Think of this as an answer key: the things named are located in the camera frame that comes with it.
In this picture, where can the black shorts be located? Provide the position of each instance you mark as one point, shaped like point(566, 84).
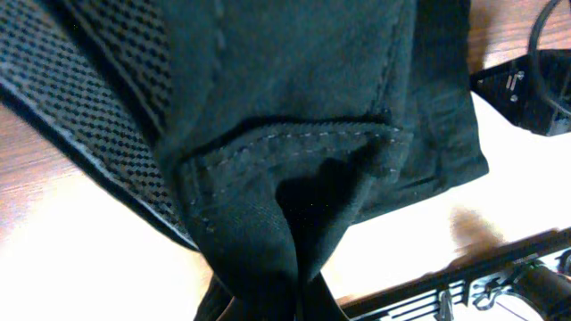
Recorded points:
point(253, 132)

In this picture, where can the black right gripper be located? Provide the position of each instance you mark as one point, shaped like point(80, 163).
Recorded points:
point(508, 88)

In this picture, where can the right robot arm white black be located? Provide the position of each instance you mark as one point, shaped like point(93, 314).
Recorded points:
point(535, 270)

